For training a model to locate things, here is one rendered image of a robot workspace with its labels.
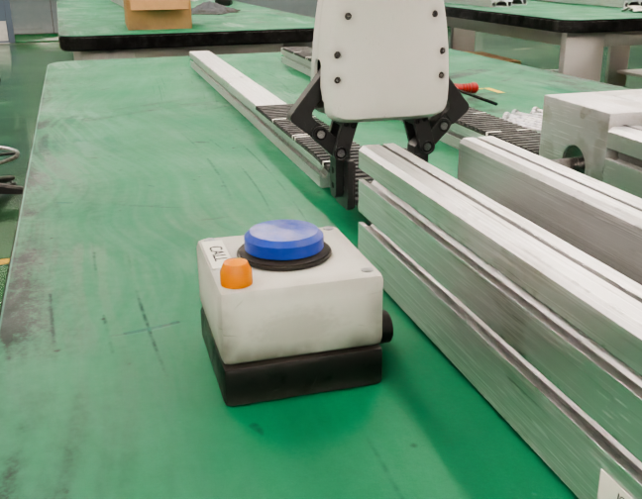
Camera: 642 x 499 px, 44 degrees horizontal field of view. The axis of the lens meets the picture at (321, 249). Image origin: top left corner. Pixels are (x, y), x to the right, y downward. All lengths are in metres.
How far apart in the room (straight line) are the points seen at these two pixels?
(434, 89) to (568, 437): 0.35
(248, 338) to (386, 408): 0.07
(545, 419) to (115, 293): 0.29
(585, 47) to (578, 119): 2.46
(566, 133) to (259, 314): 0.36
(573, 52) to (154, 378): 2.76
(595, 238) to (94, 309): 0.29
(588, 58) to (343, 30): 2.56
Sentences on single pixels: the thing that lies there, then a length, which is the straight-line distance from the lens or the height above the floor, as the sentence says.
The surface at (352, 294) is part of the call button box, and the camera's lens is 0.37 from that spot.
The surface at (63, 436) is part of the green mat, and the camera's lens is 0.38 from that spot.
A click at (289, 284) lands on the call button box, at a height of 0.84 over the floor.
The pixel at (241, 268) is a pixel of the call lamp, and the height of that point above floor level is 0.85.
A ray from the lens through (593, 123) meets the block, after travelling 0.63.
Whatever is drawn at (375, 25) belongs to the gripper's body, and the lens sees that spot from 0.59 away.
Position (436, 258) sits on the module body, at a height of 0.83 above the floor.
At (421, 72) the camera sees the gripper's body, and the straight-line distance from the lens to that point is 0.61.
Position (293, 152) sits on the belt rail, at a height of 0.79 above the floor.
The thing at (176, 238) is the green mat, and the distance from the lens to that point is 0.62.
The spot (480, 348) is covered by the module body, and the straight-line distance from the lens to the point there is 0.39.
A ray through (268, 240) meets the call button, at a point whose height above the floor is 0.85.
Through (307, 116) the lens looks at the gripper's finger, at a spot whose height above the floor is 0.87.
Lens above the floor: 0.98
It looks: 20 degrees down
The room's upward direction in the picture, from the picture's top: 1 degrees counter-clockwise
